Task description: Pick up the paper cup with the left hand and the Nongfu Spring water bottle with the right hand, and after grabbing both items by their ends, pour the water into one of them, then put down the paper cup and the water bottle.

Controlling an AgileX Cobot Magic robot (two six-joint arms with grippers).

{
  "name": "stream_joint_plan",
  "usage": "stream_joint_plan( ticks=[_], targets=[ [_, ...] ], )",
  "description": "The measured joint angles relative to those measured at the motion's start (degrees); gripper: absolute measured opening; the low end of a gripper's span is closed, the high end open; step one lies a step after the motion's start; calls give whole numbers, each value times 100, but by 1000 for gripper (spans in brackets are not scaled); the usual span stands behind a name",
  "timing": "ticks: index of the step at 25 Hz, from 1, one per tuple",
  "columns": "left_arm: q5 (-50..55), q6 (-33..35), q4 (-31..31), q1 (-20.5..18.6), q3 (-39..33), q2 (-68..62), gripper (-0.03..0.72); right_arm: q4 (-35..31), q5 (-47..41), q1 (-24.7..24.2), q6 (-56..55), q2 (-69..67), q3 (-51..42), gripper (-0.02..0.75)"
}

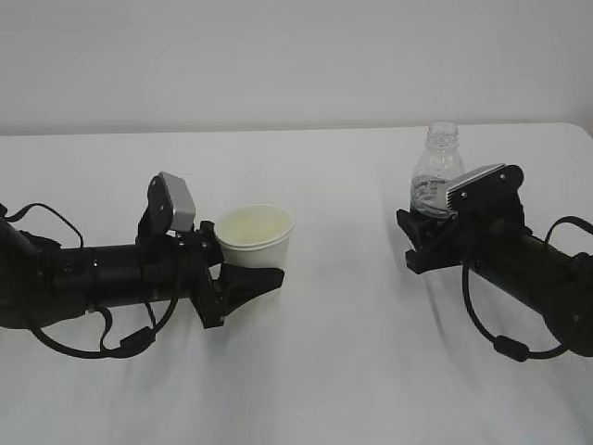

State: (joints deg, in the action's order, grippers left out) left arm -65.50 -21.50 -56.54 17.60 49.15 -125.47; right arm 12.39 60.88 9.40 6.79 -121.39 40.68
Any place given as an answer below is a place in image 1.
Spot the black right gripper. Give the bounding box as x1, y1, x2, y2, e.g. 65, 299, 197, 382
396, 192, 533, 273

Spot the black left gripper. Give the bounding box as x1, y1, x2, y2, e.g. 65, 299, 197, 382
179, 221, 284, 329

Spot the white paper cup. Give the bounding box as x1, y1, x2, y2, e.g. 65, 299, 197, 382
214, 204, 294, 270

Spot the clear green-label water bottle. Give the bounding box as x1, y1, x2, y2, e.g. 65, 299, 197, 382
410, 121, 465, 220

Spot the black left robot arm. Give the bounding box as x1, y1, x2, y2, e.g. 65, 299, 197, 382
1, 209, 284, 329

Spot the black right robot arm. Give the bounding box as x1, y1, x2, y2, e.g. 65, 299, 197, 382
396, 195, 592, 362

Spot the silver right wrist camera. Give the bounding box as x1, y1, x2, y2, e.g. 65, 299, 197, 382
441, 163, 524, 213

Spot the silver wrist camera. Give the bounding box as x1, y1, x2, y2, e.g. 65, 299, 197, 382
441, 163, 524, 213
158, 172, 196, 232

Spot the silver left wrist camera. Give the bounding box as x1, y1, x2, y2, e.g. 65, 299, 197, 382
158, 172, 196, 232

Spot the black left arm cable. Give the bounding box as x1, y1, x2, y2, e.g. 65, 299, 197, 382
4, 202, 182, 360

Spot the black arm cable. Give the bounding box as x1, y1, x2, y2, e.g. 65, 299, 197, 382
4, 202, 182, 360
461, 215, 593, 363

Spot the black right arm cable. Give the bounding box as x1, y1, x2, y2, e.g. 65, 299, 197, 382
461, 215, 593, 363

